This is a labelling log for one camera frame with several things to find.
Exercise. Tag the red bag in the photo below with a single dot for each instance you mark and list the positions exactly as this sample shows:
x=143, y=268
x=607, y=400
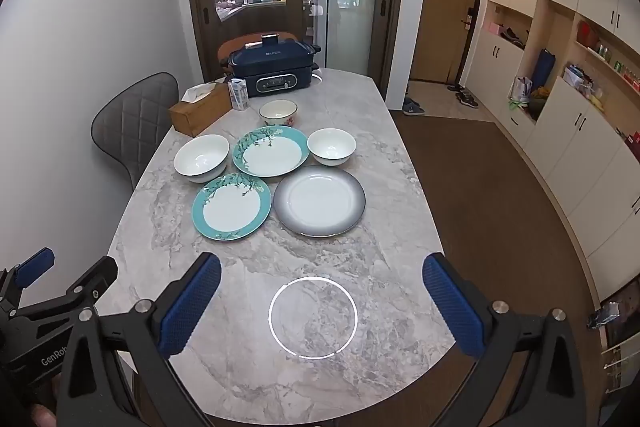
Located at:
x=587, y=34

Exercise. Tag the white wall cabinet unit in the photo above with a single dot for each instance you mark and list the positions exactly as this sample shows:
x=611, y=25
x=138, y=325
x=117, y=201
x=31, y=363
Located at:
x=565, y=132

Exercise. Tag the large white bowl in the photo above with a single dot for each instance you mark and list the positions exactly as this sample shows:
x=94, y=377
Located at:
x=200, y=159

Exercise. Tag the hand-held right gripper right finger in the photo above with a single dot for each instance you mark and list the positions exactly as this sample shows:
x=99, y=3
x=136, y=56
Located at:
x=455, y=307

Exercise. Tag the small white bowl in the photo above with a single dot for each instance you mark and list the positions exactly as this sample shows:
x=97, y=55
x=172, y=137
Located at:
x=331, y=144

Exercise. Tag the green plastic bag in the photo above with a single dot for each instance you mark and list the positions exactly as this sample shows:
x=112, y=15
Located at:
x=516, y=105

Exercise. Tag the row of shelf bottles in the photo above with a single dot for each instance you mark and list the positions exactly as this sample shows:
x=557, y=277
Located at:
x=620, y=67

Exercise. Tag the dark picture frame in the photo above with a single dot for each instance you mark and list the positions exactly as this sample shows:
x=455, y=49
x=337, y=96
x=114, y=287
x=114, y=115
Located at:
x=627, y=307

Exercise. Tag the brown entry door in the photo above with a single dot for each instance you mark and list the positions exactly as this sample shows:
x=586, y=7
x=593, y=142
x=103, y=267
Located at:
x=440, y=7

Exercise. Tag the dark slipper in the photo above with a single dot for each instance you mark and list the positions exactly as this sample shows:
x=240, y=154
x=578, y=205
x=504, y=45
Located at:
x=454, y=87

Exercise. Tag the dark sneaker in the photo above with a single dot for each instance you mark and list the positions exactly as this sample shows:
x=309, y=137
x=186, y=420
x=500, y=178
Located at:
x=413, y=109

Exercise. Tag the teal floral deep plate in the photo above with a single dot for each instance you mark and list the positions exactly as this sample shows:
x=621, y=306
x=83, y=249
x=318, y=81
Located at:
x=270, y=154

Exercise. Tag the blue folded bag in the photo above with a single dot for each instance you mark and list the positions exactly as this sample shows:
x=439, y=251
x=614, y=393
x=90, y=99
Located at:
x=545, y=69

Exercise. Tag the navy electric cooker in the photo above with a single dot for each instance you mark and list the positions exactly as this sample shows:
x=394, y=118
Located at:
x=270, y=59

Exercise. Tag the yellow bag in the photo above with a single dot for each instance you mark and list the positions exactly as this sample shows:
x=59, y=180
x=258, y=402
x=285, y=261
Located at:
x=540, y=94

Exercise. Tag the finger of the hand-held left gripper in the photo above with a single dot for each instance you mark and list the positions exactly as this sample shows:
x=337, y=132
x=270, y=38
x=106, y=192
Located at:
x=32, y=268
x=97, y=274

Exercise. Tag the orange chair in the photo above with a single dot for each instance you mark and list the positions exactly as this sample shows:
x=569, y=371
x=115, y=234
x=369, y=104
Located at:
x=235, y=44

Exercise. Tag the grey rimmed white plate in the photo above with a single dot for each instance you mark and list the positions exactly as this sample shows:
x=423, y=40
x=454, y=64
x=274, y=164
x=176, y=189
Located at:
x=320, y=202

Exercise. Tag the white shopping bag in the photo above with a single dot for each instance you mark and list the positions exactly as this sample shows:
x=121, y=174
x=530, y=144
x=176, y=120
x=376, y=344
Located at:
x=521, y=89

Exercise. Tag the pink box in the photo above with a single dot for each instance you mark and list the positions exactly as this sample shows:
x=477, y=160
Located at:
x=496, y=28

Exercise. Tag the white and blue carton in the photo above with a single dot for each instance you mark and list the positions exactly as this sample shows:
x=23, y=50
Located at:
x=239, y=96

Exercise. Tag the crumpled foil bag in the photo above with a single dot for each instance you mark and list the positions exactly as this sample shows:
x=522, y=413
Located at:
x=605, y=314

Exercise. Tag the red box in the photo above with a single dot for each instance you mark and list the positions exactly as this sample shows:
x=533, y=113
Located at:
x=634, y=141

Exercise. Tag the floral bowl with dark rim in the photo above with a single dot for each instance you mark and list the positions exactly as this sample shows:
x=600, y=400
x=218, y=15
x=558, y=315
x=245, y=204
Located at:
x=277, y=109

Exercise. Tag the pile of snack packets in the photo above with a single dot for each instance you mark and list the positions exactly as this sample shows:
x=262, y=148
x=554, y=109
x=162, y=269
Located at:
x=580, y=79

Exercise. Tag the person's left hand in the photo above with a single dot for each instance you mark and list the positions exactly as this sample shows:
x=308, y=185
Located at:
x=42, y=417

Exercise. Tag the grey quilted chair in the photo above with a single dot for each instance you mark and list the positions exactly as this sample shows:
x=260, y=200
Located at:
x=135, y=117

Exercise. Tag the shoes on shelf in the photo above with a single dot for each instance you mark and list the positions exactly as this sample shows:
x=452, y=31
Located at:
x=511, y=36

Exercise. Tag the wooden tissue box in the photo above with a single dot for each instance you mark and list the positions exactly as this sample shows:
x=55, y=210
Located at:
x=200, y=117

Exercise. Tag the black sneaker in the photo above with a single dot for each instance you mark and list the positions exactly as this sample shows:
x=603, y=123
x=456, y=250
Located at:
x=467, y=99

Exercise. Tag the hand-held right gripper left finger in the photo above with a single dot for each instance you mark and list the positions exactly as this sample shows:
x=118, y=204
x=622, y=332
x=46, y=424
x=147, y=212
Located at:
x=187, y=307

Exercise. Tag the kitchen counter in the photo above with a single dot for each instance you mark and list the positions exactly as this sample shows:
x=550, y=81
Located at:
x=250, y=8

